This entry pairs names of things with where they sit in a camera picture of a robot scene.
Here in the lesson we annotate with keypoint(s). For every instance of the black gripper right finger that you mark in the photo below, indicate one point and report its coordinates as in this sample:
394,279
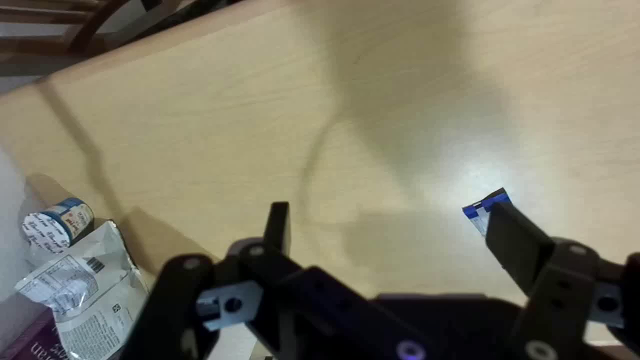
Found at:
518,244

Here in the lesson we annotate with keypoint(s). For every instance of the wooden chair far side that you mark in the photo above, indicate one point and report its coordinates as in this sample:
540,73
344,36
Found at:
84,28

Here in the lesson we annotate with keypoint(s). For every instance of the purple box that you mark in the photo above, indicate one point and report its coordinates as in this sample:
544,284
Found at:
29,331

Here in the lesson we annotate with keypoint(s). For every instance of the blue white packet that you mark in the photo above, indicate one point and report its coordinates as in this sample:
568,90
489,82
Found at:
479,213

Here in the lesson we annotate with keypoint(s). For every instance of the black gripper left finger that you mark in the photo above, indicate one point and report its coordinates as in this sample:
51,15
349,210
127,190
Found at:
277,227

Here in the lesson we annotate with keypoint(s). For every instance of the clear plastic printed bag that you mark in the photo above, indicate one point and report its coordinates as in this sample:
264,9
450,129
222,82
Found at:
93,291

